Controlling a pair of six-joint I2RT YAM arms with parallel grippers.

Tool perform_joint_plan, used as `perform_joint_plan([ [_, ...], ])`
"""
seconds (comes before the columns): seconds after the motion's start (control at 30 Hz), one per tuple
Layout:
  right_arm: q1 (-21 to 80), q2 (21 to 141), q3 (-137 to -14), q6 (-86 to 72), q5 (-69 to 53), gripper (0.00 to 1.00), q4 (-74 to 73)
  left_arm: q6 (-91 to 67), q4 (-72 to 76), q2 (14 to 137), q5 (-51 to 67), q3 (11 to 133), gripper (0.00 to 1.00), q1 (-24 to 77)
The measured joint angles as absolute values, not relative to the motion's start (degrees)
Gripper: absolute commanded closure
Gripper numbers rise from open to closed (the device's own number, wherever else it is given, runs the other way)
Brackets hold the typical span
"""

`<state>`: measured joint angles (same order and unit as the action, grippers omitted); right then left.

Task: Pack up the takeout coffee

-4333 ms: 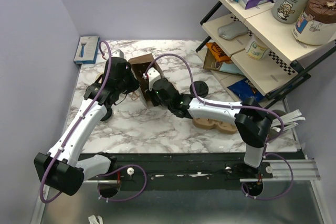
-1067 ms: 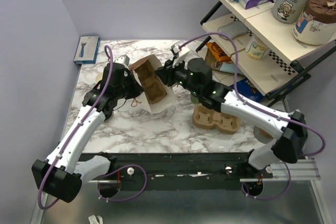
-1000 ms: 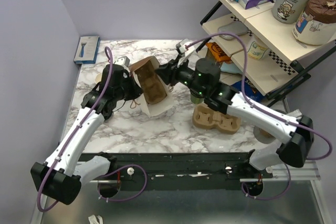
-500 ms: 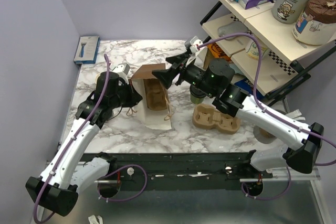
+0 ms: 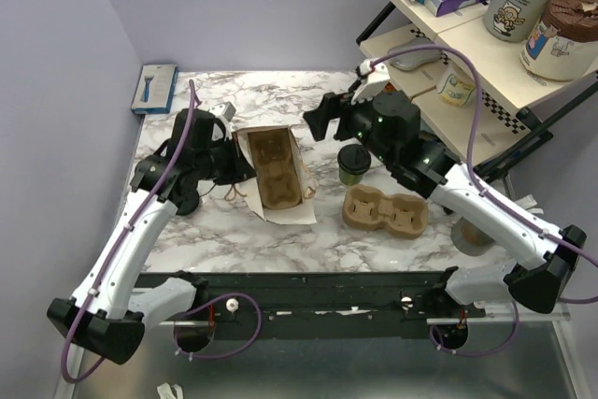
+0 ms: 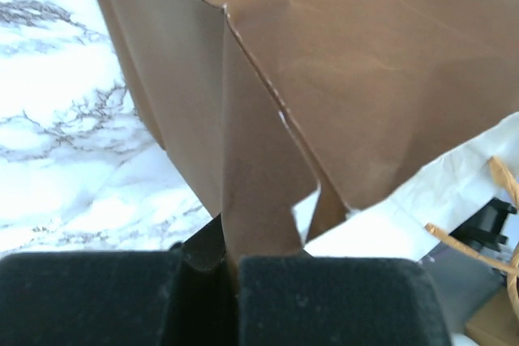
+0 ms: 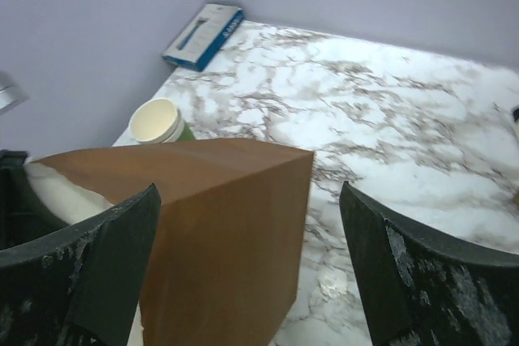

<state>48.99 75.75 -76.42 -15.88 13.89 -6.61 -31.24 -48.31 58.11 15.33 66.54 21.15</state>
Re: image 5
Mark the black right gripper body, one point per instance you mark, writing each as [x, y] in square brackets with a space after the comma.
[356, 121]

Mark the brown cardboard cup carrier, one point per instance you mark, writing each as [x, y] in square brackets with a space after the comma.
[278, 183]
[370, 209]

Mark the black plastic cup lid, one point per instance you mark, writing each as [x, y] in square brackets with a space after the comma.
[354, 159]
[189, 204]

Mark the white plastic scrap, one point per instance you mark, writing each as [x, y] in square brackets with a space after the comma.
[170, 391]

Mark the blue razor package box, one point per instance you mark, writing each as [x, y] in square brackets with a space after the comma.
[155, 89]

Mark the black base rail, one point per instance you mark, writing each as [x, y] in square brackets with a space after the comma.
[308, 306]

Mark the white printed mug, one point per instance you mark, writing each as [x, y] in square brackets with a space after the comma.
[456, 87]

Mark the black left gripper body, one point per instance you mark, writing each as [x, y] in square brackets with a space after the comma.
[221, 164]

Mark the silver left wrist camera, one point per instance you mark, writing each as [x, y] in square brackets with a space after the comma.
[224, 110]

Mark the green paper cup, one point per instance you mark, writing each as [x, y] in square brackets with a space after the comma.
[348, 179]

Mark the beige black folding shelf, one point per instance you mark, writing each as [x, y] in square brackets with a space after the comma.
[519, 109]

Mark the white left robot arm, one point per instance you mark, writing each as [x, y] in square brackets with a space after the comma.
[102, 315]

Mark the brown paper bag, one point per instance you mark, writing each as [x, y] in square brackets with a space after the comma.
[304, 213]

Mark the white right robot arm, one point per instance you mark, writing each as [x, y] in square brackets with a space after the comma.
[542, 264]

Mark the grey stone-shaped pouch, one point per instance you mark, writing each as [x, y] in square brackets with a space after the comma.
[410, 61]

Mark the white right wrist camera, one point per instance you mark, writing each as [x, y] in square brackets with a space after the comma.
[371, 80]

